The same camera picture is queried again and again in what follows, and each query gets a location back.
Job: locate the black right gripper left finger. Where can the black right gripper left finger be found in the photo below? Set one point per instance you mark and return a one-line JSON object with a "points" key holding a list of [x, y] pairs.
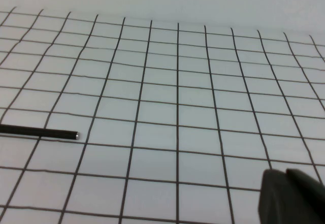
{"points": [[274, 198]]}

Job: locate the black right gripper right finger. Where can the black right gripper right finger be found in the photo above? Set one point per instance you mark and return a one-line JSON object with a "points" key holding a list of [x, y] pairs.
{"points": [[309, 201]]}

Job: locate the black pen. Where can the black pen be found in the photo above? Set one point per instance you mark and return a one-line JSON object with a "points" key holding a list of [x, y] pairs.
{"points": [[38, 132]]}

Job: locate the white black-grid paper mat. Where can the white black-grid paper mat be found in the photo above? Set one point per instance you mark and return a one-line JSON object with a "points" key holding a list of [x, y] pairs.
{"points": [[162, 94]]}

